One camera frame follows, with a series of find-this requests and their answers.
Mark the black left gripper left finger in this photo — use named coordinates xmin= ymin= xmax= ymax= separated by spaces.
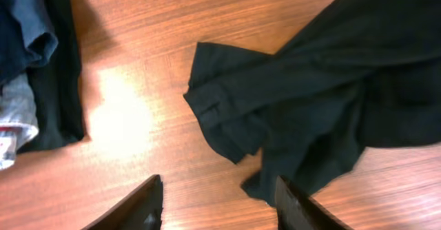
xmin=83 ymin=175 xmax=163 ymax=230

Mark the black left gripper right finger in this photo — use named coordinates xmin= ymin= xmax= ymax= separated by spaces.
xmin=274 ymin=176 xmax=351 ymax=230

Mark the black polo shirt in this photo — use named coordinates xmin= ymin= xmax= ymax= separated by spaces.
xmin=184 ymin=0 xmax=440 ymax=205

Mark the folded light grey garment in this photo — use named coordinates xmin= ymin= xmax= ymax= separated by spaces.
xmin=1 ymin=73 xmax=39 ymax=170

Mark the folded black garment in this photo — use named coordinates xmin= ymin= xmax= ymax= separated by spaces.
xmin=18 ymin=0 xmax=85 ymax=154

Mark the folded navy blue shirt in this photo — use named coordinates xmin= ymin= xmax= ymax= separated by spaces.
xmin=1 ymin=0 xmax=58 ymax=84

